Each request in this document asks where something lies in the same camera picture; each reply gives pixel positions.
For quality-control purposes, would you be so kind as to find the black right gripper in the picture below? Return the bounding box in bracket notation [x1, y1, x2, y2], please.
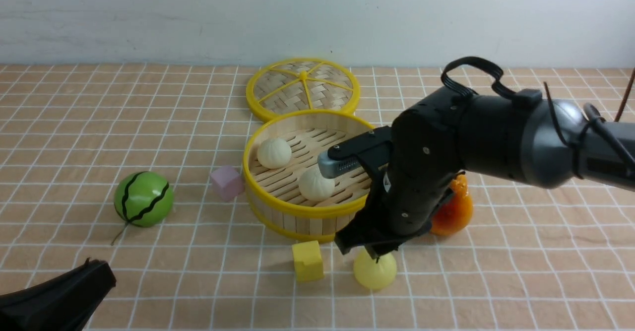
[335, 160, 454, 263]

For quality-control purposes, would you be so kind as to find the yellow bun front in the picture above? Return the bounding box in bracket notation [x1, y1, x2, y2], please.
[352, 248, 397, 291]

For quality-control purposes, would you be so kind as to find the white bun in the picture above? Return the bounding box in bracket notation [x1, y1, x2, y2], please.
[256, 138, 292, 170]
[299, 166, 335, 202]

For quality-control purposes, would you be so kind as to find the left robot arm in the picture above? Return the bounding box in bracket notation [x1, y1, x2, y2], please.
[0, 258, 117, 331]

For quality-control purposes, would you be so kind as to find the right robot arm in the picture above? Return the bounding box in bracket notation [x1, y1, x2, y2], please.
[319, 87, 635, 258]

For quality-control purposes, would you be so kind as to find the bamboo steamer tray yellow rim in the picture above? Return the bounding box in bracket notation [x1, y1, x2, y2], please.
[243, 110, 373, 243]

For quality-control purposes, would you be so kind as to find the bamboo steamer lid yellow rim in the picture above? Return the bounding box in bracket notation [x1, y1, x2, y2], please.
[246, 58, 361, 122]

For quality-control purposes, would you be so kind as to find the yellow wooden block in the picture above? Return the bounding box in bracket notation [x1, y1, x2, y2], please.
[292, 241, 324, 283]

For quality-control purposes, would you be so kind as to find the orange toy pear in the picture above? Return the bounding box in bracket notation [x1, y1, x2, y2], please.
[431, 174, 474, 237]

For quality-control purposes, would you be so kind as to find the pink wooden cube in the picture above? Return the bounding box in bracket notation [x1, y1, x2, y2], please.
[209, 166, 245, 201]

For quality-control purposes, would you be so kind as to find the green toy watermelon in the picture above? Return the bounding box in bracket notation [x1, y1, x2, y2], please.
[111, 171, 174, 245]

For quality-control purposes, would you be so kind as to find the checkered orange tablecloth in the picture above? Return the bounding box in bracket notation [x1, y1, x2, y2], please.
[0, 64, 635, 331]

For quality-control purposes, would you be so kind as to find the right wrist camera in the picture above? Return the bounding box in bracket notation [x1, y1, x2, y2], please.
[317, 126, 392, 179]

